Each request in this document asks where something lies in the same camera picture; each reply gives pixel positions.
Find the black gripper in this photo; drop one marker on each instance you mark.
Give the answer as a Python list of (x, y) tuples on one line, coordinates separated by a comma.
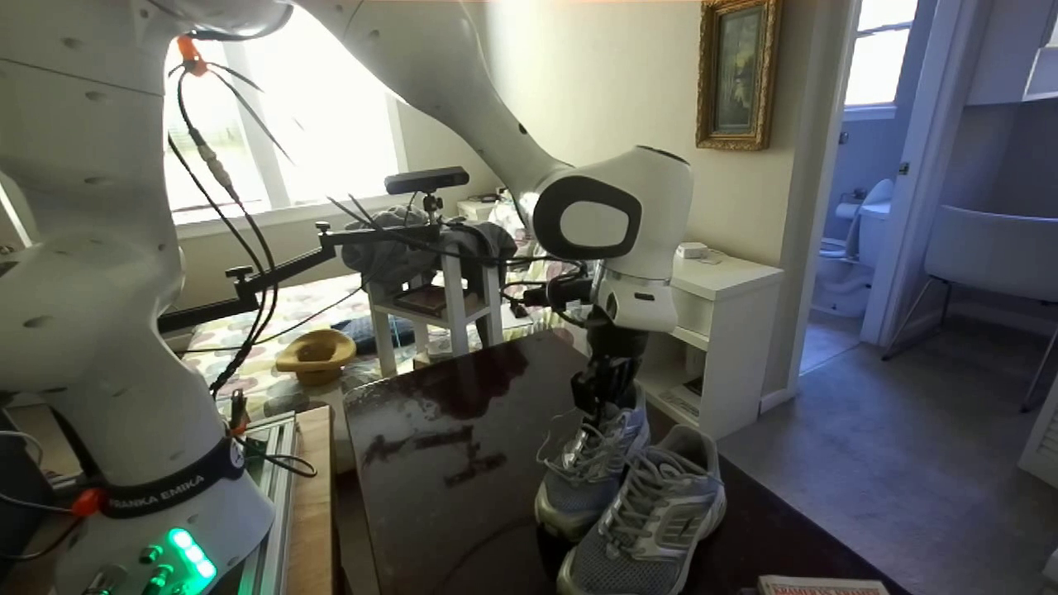
[(616, 353)]

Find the blue grey running shoe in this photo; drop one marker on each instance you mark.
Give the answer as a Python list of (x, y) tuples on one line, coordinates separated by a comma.
[(662, 516), (579, 473)]

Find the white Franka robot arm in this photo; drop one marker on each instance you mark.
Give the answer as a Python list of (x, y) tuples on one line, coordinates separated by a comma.
[(100, 274)]

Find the white nightstand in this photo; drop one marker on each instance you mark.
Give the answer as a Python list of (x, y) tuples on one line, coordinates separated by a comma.
[(737, 330)]

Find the small pale box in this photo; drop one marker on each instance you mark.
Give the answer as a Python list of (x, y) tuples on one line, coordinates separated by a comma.
[(694, 252)]

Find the small white stool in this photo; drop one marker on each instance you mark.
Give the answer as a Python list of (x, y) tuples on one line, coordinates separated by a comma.
[(381, 334)]

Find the grey bag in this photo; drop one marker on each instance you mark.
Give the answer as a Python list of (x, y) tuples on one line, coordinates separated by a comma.
[(409, 252)]

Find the pale flat item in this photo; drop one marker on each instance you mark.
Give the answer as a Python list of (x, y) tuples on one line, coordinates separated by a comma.
[(820, 586)]

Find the yellow bowl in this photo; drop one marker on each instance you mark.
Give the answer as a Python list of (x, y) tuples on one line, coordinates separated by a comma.
[(314, 358)]

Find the white toilet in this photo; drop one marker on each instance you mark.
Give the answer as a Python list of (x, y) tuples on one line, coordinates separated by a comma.
[(870, 219)]

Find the gold framed painting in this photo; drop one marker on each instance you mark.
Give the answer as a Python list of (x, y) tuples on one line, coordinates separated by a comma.
[(735, 68)]

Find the large bright window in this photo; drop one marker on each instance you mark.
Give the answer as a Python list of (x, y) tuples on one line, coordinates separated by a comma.
[(332, 132)]

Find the white door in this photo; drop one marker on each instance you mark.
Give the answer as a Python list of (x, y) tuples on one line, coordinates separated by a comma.
[(927, 132)]

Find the small bright window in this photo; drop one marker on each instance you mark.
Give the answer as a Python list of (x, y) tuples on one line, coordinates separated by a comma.
[(882, 54)]

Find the black electronics box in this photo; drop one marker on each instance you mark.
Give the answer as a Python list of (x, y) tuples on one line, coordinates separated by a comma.
[(21, 483)]

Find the black stereo camera bar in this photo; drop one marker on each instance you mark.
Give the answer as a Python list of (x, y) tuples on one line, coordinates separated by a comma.
[(425, 179)]

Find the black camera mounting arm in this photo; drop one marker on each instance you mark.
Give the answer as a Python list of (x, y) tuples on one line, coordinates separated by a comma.
[(285, 267)]

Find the aluminium profile rail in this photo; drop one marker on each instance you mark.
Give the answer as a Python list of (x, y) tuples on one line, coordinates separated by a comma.
[(277, 516)]

